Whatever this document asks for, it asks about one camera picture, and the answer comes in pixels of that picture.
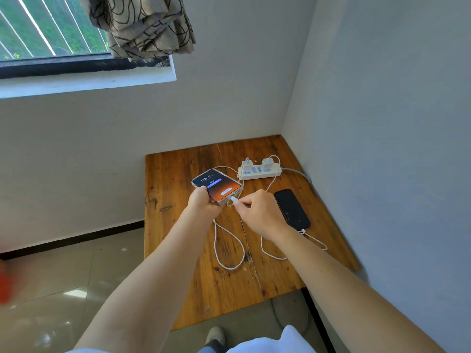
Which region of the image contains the wooden folding table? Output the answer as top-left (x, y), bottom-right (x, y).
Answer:
top-left (144, 134), bottom-right (361, 332)

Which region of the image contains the white power strip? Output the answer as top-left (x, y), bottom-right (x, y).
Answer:
top-left (237, 163), bottom-right (283, 181)

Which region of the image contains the person's right hand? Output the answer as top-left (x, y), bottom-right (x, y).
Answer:
top-left (232, 189), bottom-right (291, 243)

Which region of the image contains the person's left hand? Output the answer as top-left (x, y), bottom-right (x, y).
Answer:
top-left (187, 185), bottom-right (225, 221)

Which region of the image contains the black smartphone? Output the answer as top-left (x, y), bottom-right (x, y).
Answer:
top-left (273, 188), bottom-right (312, 231)

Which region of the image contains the red plastic object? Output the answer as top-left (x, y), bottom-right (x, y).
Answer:
top-left (0, 260), bottom-right (15, 305)

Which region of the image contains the person's left forearm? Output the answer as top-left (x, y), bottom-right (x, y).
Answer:
top-left (73, 205), bottom-right (216, 353)

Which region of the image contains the white shirt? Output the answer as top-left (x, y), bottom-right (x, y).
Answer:
top-left (226, 324), bottom-right (319, 353)

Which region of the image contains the smartphone with clear case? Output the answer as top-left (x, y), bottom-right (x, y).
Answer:
top-left (191, 168), bottom-right (245, 206)

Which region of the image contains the person's right forearm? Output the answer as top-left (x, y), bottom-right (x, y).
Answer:
top-left (271, 225), bottom-right (448, 353)

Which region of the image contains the white sneaker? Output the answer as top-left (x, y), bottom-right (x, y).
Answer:
top-left (204, 326), bottom-right (226, 348)

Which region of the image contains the black framed window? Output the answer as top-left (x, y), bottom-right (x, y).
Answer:
top-left (0, 0), bottom-right (172, 79)

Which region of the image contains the white charger with cable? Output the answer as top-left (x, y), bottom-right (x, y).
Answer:
top-left (212, 157), bottom-right (255, 271)
top-left (260, 154), bottom-right (329, 261)

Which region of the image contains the beige patterned tied curtain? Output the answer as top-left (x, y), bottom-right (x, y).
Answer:
top-left (79, 0), bottom-right (196, 62)

